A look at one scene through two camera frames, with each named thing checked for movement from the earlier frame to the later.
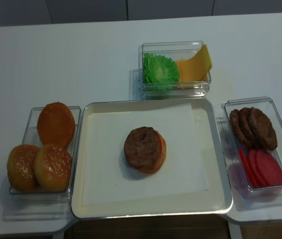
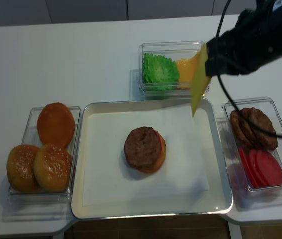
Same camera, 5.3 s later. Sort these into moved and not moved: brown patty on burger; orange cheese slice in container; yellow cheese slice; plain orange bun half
Moved: yellow cheese slice
Not moved: plain orange bun half; brown patty on burger; orange cheese slice in container
